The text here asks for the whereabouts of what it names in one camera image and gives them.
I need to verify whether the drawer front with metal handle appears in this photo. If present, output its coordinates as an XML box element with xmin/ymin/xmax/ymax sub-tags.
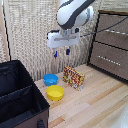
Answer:
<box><xmin>89</xmin><ymin>42</ymin><xmax>128</xmax><ymax>80</ymax></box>

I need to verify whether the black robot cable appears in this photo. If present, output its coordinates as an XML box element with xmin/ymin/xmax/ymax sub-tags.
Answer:
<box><xmin>79</xmin><ymin>15</ymin><xmax>128</xmax><ymax>38</ymax></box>

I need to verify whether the beige folding screen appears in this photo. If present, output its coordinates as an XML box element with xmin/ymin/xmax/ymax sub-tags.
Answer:
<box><xmin>0</xmin><ymin>0</ymin><xmax>128</xmax><ymax>82</ymax></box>

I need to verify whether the brown drawer cabinet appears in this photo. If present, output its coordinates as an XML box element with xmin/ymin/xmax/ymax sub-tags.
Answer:
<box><xmin>86</xmin><ymin>9</ymin><xmax>128</xmax><ymax>82</ymax></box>

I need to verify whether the black fabric storage box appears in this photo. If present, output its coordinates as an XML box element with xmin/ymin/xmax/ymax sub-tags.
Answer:
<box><xmin>0</xmin><ymin>59</ymin><xmax>51</xmax><ymax>128</ymax></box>

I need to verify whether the blue bowl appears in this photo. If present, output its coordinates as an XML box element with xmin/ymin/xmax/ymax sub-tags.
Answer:
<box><xmin>42</xmin><ymin>73</ymin><xmax>60</xmax><ymax>87</ymax></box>

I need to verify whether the yellow bowl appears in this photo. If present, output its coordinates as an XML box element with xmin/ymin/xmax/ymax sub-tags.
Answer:
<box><xmin>45</xmin><ymin>84</ymin><xmax>66</xmax><ymax>102</ymax></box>

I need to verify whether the red printed cardboard box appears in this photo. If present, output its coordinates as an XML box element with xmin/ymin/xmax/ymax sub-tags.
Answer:
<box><xmin>62</xmin><ymin>65</ymin><xmax>86</xmax><ymax>92</ymax></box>

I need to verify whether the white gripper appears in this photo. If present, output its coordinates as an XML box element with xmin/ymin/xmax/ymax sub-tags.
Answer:
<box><xmin>46</xmin><ymin>29</ymin><xmax>81</xmax><ymax>59</ymax></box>

